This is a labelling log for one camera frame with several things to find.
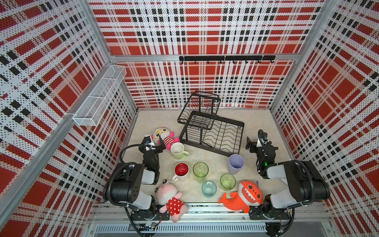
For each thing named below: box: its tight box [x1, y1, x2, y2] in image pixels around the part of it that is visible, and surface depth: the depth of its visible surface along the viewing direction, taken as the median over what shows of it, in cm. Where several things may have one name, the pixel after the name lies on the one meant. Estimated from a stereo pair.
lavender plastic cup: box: [227, 154, 245, 176], surface depth 83 cm
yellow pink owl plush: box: [151, 126, 181, 151], surface depth 98 cm
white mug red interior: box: [171, 161, 190, 183], surface depth 84 cm
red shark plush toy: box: [218, 180, 264, 214], surface depth 74 cm
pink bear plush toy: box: [154, 179, 188, 224], surface depth 74 cm
